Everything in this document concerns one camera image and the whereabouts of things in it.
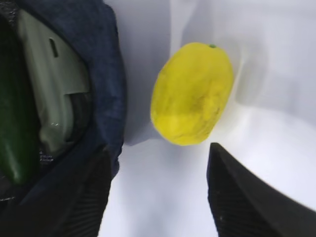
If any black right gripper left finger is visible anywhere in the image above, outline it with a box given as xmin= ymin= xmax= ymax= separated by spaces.
xmin=14 ymin=147 xmax=111 ymax=237

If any yellow lemon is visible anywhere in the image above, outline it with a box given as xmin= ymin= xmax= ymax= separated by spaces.
xmin=150 ymin=42 xmax=234 ymax=146

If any dark blue lunch bag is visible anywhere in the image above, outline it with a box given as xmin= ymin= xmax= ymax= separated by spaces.
xmin=0 ymin=0 xmax=127 ymax=237

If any green cucumber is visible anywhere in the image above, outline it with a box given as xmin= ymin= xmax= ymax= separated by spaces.
xmin=0 ymin=18 xmax=40 ymax=185

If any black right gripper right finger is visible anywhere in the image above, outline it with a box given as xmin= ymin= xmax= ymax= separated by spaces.
xmin=206 ymin=143 xmax=316 ymax=237

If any green lid glass container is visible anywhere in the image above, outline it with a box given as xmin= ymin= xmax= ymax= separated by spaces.
xmin=18 ymin=10 xmax=92 ymax=156

